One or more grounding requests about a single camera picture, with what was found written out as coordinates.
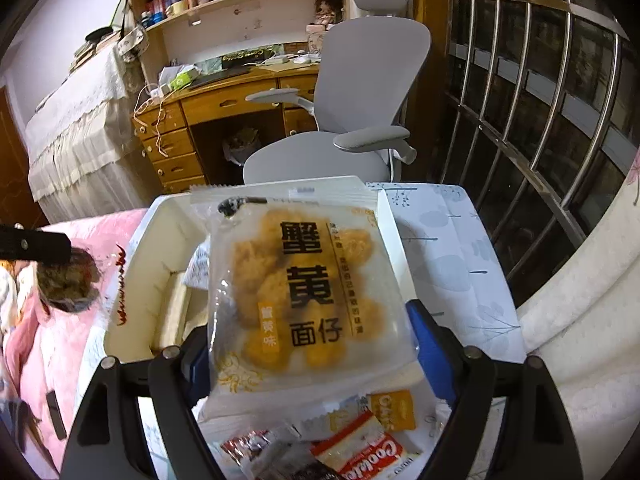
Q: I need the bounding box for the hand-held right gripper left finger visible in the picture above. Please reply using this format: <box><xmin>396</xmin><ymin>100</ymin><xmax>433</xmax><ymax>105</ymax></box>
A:
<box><xmin>60</xmin><ymin>327</ymin><xmax>226</xmax><ymax>480</ymax></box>

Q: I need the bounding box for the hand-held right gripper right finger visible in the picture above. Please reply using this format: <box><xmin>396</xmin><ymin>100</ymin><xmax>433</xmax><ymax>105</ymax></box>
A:
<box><xmin>406</xmin><ymin>299</ymin><xmax>583</xmax><ymax>480</ymax></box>

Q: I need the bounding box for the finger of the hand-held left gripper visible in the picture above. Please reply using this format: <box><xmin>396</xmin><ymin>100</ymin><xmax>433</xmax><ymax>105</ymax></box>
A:
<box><xmin>0</xmin><ymin>225</ymin><xmax>72</xmax><ymax>263</ymax></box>

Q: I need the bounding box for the brown cake clear packet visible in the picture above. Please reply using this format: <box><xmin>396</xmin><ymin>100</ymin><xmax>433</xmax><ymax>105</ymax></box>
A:
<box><xmin>36</xmin><ymin>244</ymin><xmax>128</xmax><ymax>330</ymax></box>

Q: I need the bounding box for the orange oat snack packet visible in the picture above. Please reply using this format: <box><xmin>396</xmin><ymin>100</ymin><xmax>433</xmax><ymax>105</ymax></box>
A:
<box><xmin>369</xmin><ymin>389</ymin><xmax>417</xmax><ymax>432</ymax></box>

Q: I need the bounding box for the white plastic storage bin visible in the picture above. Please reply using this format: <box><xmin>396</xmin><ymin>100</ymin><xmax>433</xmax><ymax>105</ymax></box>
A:
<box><xmin>102</xmin><ymin>175</ymin><xmax>427</xmax><ymax>413</ymax></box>

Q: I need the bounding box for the dark brown snack packet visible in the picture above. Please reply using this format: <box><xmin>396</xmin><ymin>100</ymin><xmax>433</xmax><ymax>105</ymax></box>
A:
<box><xmin>220</xmin><ymin>425</ymin><xmax>333</xmax><ymax>480</ymax></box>

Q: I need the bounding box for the red white cookie packet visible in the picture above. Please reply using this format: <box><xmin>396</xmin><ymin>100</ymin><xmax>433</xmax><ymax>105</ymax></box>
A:
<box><xmin>310</xmin><ymin>409</ymin><xmax>427</xmax><ymax>480</ymax></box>

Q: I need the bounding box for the orange snack clear packet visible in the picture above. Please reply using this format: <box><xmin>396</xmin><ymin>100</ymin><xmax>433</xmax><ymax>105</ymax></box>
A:
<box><xmin>190</xmin><ymin>176</ymin><xmax>421</xmax><ymax>418</ymax></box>

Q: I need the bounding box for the brown wooden door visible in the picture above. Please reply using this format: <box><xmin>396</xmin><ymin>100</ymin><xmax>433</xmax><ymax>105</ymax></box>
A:
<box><xmin>0</xmin><ymin>85</ymin><xmax>32</xmax><ymax>221</ymax></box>

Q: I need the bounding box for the printed tablecloth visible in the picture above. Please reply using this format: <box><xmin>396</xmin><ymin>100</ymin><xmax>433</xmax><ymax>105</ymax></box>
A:
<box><xmin>80</xmin><ymin>182</ymin><xmax>527</xmax><ymax>480</ymax></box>

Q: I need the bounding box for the pink quilted blanket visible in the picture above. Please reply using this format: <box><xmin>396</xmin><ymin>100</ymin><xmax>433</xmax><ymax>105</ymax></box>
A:
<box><xmin>0</xmin><ymin>207</ymin><xmax>151</xmax><ymax>480</ymax></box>

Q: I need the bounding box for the white lace dust cover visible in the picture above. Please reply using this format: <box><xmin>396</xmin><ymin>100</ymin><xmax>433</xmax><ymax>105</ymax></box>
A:
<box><xmin>25</xmin><ymin>45</ymin><xmax>152</xmax><ymax>211</ymax></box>

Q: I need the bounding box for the black phone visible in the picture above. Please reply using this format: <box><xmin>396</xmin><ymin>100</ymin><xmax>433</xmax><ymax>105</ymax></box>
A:
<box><xmin>46</xmin><ymin>390</ymin><xmax>67</xmax><ymax>441</ymax></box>

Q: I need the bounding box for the white floral curtain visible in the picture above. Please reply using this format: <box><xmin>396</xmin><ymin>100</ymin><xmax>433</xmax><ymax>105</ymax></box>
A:
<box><xmin>515</xmin><ymin>150</ymin><xmax>640</xmax><ymax>461</ymax></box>

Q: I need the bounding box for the stack of books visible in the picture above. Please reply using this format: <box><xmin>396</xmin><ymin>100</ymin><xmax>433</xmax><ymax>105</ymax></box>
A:
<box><xmin>70</xmin><ymin>27</ymin><xmax>122</xmax><ymax>72</ymax></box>

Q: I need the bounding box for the floral pouch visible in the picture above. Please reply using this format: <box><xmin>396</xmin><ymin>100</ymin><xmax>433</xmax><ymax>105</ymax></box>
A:
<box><xmin>117</xmin><ymin>27</ymin><xmax>149</xmax><ymax>62</ymax></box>

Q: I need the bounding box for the waste bin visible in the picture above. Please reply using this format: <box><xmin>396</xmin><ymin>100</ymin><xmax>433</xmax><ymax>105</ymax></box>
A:
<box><xmin>222</xmin><ymin>127</ymin><xmax>262</xmax><ymax>167</ymax></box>

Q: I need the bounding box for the metal window grille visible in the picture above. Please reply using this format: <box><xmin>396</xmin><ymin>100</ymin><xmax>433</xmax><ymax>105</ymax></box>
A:
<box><xmin>440</xmin><ymin>0</ymin><xmax>640</xmax><ymax>281</ymax></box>

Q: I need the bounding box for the grey office chair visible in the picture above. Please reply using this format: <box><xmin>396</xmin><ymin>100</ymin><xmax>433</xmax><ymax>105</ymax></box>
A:
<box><xmin>243</xmin><ymin>0</ymin><xmax>432</xmax><ymax>186</ymax></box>

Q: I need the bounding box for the wooden bookshelf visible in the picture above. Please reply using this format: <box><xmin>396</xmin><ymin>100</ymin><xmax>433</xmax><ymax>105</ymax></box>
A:
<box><xmin>125</xmin><ymin>0</ymin><xmax>352</xmax><ymax>77</ymax></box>

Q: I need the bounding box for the small doll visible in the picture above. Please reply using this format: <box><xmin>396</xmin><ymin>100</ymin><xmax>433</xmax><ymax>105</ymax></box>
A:
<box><xmin>312</xmin><ymin>0</ymin><xmax>344</xmax><ymax>27</ymax></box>

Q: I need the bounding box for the white charging cable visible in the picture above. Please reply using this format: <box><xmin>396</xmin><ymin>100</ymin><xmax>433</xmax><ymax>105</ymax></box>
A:
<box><xmin>131</xmin><ymin>85</ymin><xmax>172</xmax><ymax>162</ymax></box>

